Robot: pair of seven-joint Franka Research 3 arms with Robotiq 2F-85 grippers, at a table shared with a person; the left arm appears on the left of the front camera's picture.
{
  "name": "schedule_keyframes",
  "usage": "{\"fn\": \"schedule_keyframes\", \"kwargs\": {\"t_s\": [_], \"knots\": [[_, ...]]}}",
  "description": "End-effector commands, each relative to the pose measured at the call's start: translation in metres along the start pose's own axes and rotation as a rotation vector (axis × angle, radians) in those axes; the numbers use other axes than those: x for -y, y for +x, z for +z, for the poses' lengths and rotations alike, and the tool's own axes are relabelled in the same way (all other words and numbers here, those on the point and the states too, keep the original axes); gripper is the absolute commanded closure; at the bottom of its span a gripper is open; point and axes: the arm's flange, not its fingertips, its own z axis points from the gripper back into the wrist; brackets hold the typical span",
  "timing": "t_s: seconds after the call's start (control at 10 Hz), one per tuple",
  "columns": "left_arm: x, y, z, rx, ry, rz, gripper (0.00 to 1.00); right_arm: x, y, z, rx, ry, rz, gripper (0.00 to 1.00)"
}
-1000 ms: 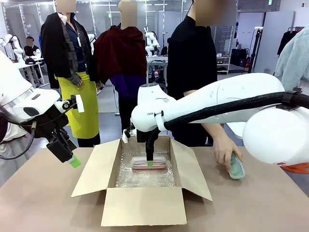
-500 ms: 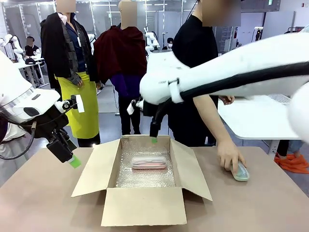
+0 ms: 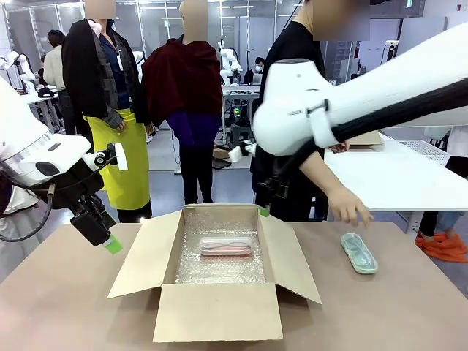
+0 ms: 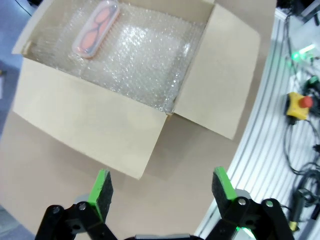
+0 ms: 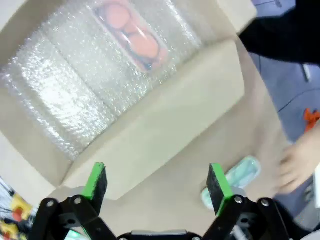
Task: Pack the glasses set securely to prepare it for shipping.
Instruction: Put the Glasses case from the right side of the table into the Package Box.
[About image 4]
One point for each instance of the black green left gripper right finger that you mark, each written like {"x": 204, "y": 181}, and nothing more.
{"x": 230, "y": 197}

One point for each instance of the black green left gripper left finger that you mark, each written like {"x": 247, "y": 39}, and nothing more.
{"x": 98, "y": 200}

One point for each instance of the clear case with orange glasses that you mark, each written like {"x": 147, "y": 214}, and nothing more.
{"x": 96, "y": 29}

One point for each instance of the open brown cardboard box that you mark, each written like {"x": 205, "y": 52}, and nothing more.
{"x": 105, "y": 105}

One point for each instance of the yellow emergency stop button box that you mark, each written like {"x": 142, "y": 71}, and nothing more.
{"x": 298, "y": 105}

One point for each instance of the clear bubble wrap sheet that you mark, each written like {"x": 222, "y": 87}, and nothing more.
{"x": 120, "y": 57}

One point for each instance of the silver aluminium profile table frame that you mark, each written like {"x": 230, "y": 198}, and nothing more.
{"x": 260, "y": 140}

